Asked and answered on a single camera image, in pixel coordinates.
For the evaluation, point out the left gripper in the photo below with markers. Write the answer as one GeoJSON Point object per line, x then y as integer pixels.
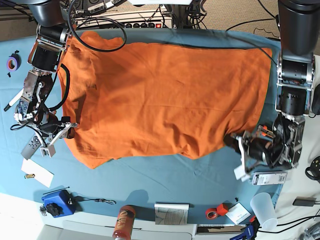
{"type": "Point", "coordinates": [254, 150]}

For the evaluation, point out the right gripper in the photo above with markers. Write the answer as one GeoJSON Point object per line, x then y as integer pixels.
{"type": "Point", "coordinates": [56, 129]}

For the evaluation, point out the orange t-shirt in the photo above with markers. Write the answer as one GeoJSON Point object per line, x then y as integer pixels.
{"type": "Point", "coordinates": [153, 99]}

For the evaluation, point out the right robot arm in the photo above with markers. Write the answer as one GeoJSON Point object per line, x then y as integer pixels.
{"type": "Point", "coordinates": [53, 38]}

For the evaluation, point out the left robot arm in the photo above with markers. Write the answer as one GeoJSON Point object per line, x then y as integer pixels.
{"type": "Point", "coordinates": [297, 96]}

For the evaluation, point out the orange black utility knife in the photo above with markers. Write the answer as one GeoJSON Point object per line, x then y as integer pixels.
{"type": "Point", "coordinates": [265, 132]}

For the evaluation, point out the grey remote control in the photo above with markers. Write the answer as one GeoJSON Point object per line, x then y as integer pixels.
{"type": "Point", "coordinates": [31, 147]}

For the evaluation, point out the white paper card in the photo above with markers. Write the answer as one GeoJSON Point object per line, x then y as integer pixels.
{"type": "Point", "coordinates": [42, 175]}

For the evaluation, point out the blue table cloth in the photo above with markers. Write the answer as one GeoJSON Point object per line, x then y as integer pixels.
{"type": "Point", "coordinates": [137, 181]}

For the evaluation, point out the black zip tie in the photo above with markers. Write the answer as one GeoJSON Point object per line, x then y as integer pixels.
{"type": "Point", "coordinates": [57, 190]}

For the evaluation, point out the packaged bit set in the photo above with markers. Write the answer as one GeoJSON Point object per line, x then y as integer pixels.
{"type": "Point", "coordinates": [264, 178]}

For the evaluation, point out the gold AA battery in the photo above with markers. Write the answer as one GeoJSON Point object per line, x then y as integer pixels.
{"type": "Point", "coordinates": [29, 176]}

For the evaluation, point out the black white marker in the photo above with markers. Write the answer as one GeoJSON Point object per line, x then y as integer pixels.
{"type": "Point", "coordinates": [13, 100]}

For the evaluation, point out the red plastic block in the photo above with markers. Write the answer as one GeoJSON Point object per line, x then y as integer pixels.
{"type": "Point", "coordinates": [222, 209]}

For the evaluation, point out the blue box with knob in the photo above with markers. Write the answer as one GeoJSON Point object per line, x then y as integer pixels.
{"type": "Point", "coordinates": [59, 203]}

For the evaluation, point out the translucent plastic cup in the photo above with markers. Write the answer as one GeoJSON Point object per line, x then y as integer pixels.
{"type": "Point", "coordinates": [263, 208]}

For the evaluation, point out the white paper leaflet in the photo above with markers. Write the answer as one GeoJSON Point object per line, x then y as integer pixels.
{"type": "Point", "coordinates": [238, 213]}

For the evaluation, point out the red tape roll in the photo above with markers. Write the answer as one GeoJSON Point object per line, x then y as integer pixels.
{"type": "Point", "coordinates": [211, 213]}

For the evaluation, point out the purple tape roll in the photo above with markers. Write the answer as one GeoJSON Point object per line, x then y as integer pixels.
{"type": "Point", "coordinates": [13, 63]}

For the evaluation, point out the grey notebook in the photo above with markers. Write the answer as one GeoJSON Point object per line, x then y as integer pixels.
{"type": "Point", "coordinates": [171, 213]}

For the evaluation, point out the blue bar clamp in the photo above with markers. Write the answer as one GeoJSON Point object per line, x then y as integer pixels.
{"type": "Point", "coordinates": [250, 231]}

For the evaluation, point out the orange drink bottle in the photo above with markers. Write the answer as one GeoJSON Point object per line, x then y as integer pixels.
{"type": "Point", "coordinates": [124, 223]}

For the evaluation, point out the black power strip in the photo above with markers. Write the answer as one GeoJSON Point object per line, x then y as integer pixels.
{"type": "Point", "coordinates": [150, 24]}

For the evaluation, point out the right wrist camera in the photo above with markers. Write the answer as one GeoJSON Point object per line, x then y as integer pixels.
{"type": "Point", "coordinates": [48, 151]}

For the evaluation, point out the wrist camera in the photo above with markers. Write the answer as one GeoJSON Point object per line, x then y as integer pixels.
{"type": "Point", "coordinates": [48, 151]}
{"type": "Point", "coordinates": [240, 173]}

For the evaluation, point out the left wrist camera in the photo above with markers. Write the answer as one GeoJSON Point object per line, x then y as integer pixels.
{"type": "Point", "coordinates": [240, 173]}

